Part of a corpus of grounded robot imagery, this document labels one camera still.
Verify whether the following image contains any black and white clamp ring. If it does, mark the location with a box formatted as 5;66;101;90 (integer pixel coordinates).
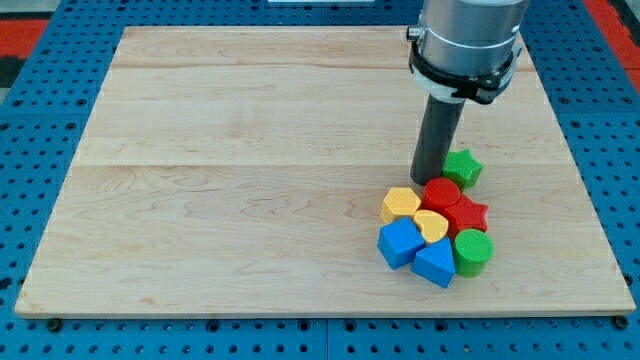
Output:
407;39;524;106

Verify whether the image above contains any blue triangle block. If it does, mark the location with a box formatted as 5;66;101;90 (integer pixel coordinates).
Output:
411;237;456;288

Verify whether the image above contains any yellow hexagon block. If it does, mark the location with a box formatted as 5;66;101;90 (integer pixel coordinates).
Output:
380;187;421;224

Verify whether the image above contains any blue cube block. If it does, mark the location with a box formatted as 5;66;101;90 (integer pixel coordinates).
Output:
377;217;425;269

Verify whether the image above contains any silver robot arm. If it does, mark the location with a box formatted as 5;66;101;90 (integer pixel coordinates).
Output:
406;0;529;76

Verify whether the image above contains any green cylinder block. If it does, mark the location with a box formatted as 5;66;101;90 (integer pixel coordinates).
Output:
453;228;494;278

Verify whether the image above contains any green star block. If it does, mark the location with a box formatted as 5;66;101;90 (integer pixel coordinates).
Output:
442;149;484;191

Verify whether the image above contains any yellow heart block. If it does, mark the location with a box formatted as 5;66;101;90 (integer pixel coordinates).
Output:
413;210;449;245

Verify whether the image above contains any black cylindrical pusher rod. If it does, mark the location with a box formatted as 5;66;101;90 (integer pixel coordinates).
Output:
410;96;465;186

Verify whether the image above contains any red star block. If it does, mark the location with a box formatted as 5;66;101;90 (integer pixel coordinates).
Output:
442;195;489;241

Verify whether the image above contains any red cylinder block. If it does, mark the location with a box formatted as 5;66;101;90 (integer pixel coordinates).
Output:
421;177;461;212

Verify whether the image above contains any light wooden board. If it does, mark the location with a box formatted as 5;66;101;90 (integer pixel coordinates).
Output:
15;26;636;319

